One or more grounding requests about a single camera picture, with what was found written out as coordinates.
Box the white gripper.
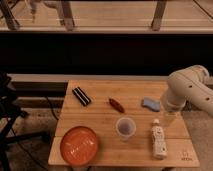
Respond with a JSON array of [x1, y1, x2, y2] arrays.
[[160, 90, 186, 127]]

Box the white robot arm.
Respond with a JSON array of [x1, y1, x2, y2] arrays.
[[160, 65, 213, 127]]

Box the blue sponge cloth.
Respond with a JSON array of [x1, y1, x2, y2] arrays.
[[142, 97, 160, 112]]

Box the white plastic bottle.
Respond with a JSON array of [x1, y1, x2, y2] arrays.
[[151, 119, 167, 160]]

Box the red chili pepper toy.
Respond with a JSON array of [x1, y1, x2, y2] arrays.
[[109, 98, 125, 113]]

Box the wooden table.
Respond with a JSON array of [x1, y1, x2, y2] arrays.
[[48, 80, 199, 167]]

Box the black rectangular box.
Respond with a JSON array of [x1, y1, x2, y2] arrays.
[[72, 87, 91, 106]]

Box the orange plate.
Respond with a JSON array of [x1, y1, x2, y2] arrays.
[[60, 126, 99, 166]]

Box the black tripod stand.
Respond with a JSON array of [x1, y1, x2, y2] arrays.
[[0, 71, 50, 171]]

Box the black cable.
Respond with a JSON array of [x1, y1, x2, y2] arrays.
[[44, 96, 60, 121]]

